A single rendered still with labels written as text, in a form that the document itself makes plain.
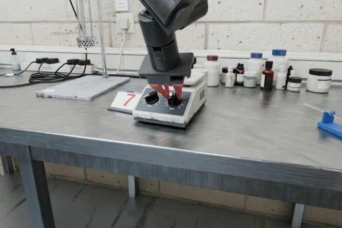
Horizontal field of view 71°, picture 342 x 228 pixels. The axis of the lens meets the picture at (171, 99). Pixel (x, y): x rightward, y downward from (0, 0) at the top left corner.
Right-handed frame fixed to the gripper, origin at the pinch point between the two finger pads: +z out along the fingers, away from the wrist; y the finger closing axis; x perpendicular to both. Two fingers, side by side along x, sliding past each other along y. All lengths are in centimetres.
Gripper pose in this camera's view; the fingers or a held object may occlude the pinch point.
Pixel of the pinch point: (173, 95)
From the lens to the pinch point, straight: 53.5
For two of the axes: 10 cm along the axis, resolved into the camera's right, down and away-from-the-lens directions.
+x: -2.0, 7.2, -6.6
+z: 1.8, 6.9, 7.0
